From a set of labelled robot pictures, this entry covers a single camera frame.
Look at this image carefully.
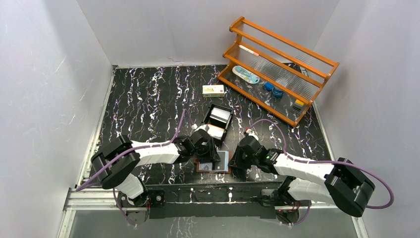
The white gold VIP card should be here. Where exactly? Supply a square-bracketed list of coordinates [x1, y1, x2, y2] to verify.
[198, 162, 213, 172]

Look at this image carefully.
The brown leather card holder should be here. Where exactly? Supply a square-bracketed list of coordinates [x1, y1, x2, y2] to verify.
[194, 151, 231, 174]

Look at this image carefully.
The black card tray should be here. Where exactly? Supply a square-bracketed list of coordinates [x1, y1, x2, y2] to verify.
[201, 104, 233, 147]

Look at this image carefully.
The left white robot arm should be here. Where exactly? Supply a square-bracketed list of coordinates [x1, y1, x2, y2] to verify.
[91, 129, 220, 206]

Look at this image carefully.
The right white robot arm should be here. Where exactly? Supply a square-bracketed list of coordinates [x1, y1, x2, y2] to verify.
[229, 136, 375, 217]

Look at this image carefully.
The white card in tray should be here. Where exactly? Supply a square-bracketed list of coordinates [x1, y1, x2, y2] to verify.
[205, 124, 224, 139]
[210, 107, 231, 123]

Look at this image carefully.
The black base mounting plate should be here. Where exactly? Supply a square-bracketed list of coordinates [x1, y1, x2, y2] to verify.
[144, 181, 313, 220]

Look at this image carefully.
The small yellow white box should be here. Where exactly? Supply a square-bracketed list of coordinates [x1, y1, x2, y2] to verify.
[202, 85, 225, 98]

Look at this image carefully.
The blue round cap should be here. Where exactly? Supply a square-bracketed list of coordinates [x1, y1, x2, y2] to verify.
[271, 88, 284, 99]
[264, 82, 274, 91]

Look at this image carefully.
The yellow black small block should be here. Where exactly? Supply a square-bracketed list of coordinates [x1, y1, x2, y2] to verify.
[292, 99, 305, 110]

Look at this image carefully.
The light blue packaged item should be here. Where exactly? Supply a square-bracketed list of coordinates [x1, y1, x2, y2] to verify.
[232, 65, 260, 84]

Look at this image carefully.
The orange wooden shelf rack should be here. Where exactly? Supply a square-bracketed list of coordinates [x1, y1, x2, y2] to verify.
[218, 16, 340, 126]

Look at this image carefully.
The white pink marker pen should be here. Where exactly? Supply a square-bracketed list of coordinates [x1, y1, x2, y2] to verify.
[239, 45, 260, 57]

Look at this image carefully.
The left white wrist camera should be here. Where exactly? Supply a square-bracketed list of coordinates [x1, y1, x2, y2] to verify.
[191, 124, 210, 131]

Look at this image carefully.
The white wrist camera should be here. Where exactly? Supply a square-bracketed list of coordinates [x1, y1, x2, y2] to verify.
[191, 124, 210, 131]
[244, 128, 259, 141]

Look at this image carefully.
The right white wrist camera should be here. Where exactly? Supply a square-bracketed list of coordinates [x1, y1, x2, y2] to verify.
[244, 128, 259, 141]

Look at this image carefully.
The aluminium frame rail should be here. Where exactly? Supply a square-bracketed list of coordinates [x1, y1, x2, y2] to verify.
[59, 185, 370, 238]

